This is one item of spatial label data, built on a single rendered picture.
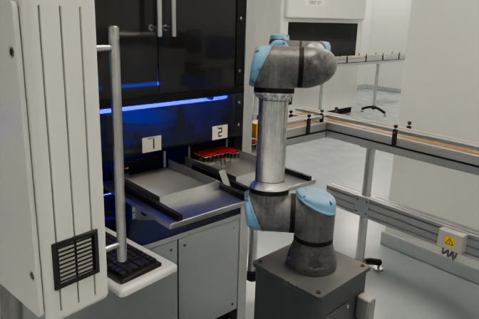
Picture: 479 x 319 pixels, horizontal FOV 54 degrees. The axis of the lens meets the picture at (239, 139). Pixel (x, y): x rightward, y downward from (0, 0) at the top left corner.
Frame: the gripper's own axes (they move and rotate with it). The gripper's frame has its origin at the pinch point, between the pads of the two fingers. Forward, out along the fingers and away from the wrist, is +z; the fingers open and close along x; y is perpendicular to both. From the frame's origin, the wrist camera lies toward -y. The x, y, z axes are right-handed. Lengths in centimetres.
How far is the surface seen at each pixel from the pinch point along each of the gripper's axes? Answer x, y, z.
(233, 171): -9.2, -11.8, 21.2
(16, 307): -100, 1, 42
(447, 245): 81, 41, 61
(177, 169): -27.9, -25.8, 20.8
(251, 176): -10.8, 1.3, 19.6
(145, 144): -43, -24, 7
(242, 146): 7.2, -25.0, 15.7
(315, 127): 72, -36, 17
